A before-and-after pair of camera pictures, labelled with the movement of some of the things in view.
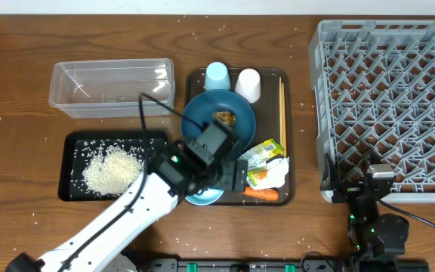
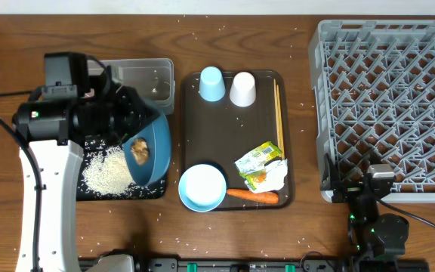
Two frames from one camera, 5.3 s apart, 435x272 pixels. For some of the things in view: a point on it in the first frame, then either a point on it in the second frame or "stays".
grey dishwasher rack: (387, 92) stays
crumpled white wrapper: (277, 171) stays
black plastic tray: (96, 165) stays
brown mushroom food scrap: (225, 116) -> (140, 149)
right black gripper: (332, 180) stays
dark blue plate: (202, 106) -> (148, 153)
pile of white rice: (111, 172) stays
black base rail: (285, 264) stays
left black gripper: (233, 180) -> (137, 114)
